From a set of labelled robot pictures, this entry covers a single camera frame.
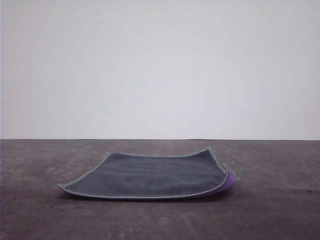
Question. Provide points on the purple towel with grey hem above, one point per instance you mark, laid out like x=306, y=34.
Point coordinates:
x=150, y=175

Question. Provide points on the grey table cloth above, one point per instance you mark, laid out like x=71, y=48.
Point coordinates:
x=262, y=207

